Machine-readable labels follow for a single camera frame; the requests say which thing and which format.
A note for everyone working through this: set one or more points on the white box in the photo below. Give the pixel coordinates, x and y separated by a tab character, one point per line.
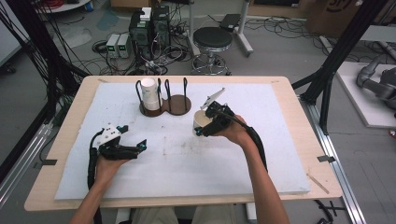
145	14

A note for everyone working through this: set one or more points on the brown cardboard box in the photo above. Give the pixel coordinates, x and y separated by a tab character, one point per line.
334	15

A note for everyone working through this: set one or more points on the black flat device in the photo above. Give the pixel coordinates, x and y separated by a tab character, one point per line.
229	21

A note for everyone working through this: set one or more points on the thin wooden stick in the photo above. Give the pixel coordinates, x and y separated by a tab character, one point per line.
317	183

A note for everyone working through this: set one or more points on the person's left leg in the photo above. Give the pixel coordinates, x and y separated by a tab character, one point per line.
152	216

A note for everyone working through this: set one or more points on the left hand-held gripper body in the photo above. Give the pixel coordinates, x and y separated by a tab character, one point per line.
109	134

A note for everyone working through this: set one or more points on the stack of white cups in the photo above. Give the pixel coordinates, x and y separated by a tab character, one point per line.
150	93

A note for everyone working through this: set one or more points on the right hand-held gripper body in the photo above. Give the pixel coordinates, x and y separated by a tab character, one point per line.
222	116

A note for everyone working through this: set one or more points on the white paper cup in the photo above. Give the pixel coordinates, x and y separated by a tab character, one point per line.
201	122

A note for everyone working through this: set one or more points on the aluminium rail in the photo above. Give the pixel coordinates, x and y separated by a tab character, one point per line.
336	168
21	161

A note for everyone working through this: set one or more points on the person's left hand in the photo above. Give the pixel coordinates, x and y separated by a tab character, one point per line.
107	171

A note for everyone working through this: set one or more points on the white floor board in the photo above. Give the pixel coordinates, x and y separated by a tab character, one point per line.
361	99

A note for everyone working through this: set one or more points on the person's right hand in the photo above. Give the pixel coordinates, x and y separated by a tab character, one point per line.
238	132

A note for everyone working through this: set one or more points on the black round stool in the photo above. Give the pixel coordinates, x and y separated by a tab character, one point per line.
212	39

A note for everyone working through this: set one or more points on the black tape piece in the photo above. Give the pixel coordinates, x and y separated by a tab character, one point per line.
326	158
46	162

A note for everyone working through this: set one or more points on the white metal stand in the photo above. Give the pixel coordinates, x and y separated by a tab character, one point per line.
244	29

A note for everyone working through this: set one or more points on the white round table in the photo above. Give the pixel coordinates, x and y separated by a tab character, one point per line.
65	5

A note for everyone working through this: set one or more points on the white foam mat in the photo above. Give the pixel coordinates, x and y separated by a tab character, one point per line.
186	174

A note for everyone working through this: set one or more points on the black computer tower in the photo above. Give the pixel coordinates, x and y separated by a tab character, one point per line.
140	35
162	28

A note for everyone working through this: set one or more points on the grey power supply unit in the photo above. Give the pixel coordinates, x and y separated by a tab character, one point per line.
123	46
112	46

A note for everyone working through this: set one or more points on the person's leg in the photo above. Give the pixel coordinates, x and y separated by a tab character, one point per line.
152	216
214	215

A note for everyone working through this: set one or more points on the person's right leg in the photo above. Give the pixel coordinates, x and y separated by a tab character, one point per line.
214	215

